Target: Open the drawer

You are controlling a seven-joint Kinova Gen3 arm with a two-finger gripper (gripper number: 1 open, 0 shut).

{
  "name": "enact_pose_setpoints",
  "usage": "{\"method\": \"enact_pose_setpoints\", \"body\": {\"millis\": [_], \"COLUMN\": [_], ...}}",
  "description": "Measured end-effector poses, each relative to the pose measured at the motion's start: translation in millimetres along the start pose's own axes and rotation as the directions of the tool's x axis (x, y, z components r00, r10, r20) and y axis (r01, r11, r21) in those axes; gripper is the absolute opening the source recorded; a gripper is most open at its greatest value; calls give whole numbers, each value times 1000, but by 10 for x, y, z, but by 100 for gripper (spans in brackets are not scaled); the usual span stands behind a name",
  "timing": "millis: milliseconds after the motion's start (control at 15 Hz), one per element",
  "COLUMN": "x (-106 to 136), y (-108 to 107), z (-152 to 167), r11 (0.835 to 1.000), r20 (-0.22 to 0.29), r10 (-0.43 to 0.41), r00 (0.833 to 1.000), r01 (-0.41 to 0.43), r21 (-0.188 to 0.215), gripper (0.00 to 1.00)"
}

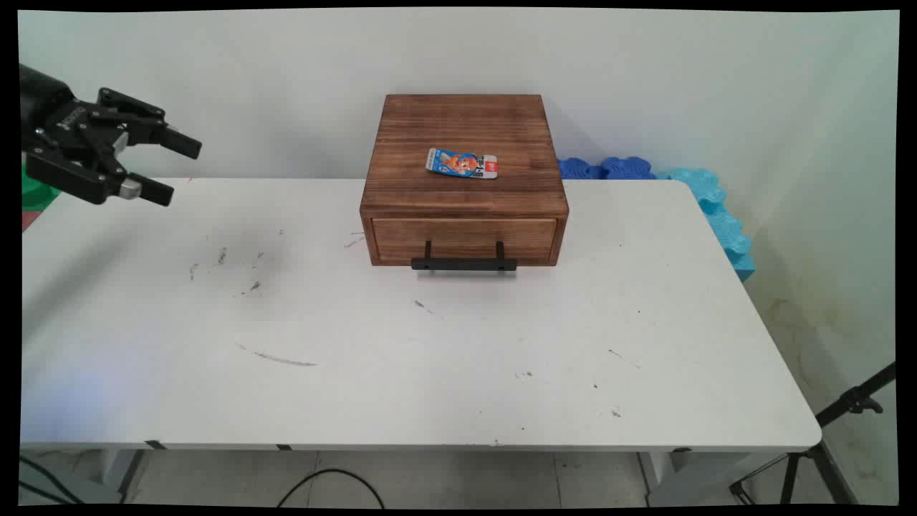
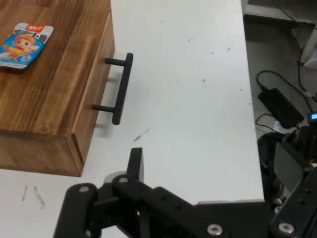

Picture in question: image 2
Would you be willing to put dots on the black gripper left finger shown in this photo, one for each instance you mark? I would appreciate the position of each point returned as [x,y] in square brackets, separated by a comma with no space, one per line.
[153,200]

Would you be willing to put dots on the brown wooden cabinet box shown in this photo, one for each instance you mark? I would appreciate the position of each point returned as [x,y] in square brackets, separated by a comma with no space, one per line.
[44,99]

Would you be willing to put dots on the device with blue display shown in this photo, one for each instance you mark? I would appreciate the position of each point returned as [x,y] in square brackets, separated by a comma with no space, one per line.
[312,117]

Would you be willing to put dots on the blue cartoon snack packet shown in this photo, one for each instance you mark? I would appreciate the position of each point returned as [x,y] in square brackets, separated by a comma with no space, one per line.
[23,47]

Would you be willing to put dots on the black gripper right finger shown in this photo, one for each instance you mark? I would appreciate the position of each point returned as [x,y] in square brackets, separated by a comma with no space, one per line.
[301,210]

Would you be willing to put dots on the grey furniture frame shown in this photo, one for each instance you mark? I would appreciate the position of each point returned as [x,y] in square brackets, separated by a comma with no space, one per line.
[272,15]

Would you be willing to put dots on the black power adapter brick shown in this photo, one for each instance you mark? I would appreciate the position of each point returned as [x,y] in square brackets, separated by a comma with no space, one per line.
[281,107]

